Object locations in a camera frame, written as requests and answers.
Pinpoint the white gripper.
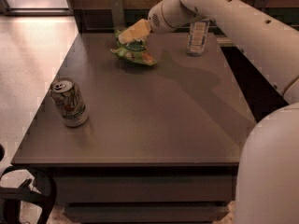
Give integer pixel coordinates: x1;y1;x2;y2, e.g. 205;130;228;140
118;0;200;44

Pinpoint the green rice chip bag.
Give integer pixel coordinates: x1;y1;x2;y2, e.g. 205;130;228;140
110;30;157;66

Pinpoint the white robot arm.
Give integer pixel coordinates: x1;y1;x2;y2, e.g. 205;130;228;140
119;0;299;224

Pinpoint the clear plastic water bottle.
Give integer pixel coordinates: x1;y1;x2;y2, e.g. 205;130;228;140
187;19;209;57

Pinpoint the silver soda can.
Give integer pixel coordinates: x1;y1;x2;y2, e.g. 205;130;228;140
50;77;88;127

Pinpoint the upper grey drawer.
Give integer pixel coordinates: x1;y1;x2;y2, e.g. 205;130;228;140
55;176;235;203

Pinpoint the grey drawer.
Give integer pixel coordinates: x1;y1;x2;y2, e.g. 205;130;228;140
55;176;235;203
64;203;228;224

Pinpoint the lower grey drawer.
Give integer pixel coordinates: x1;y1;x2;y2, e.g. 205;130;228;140
64;203;228;224

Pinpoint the left metal bracket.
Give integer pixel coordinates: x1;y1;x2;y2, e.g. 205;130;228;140
110;0;125;30

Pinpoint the metal bracket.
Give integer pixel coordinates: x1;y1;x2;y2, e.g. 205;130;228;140
110;0;125;30
253;0;269;8

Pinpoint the right metal bracket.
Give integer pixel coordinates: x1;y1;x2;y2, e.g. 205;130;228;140
253;0;269;8

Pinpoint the black chair frame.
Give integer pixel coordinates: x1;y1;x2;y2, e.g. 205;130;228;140
0;165;57;224

